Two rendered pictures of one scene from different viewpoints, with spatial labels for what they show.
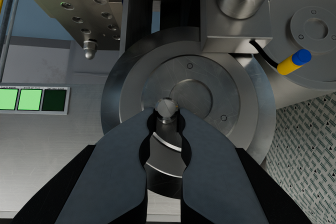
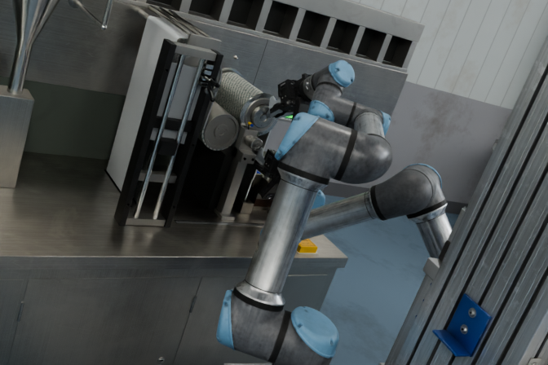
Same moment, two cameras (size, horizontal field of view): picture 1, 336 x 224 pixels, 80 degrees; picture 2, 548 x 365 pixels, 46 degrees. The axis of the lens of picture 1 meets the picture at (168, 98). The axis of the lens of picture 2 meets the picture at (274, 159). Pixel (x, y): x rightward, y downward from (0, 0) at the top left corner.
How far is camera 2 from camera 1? 1.94 m
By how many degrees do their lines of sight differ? 37
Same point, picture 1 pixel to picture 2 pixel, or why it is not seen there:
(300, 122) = not seen: hidden behind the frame
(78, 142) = (271, 81)
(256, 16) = (246, 135)
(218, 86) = (257, 120)
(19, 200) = (307, 54)
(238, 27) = (251, 133)
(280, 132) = not seen: hidden behind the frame
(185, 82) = (262, 121)
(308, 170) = not seen: hidden behind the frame
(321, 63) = (223, 121)
